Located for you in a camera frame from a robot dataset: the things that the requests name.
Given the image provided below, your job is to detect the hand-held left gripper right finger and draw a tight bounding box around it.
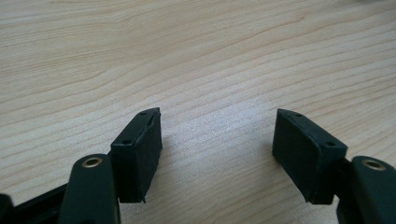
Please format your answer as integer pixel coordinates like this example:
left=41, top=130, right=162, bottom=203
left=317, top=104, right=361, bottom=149
left=272, top=107, right=348, bottom=205

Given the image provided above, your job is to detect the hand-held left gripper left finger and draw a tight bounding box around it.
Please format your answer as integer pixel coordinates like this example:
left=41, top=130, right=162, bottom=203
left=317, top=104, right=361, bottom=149
left=110, top=106, right=163, bottom=204

